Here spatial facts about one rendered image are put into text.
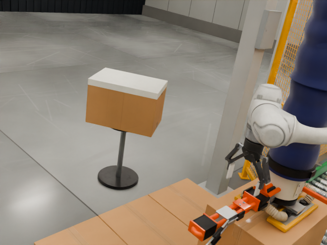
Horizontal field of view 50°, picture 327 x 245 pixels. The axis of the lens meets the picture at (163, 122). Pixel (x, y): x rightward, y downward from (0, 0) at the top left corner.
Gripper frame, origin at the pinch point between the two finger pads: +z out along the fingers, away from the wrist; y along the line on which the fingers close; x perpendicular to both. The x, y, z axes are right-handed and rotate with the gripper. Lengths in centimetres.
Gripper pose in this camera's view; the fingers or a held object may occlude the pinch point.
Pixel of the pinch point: (242, 183)
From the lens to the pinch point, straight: 145.6
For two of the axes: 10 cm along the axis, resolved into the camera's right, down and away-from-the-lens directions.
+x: -7.4, 1.7, -6.5
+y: -6.6, -3.9, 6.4
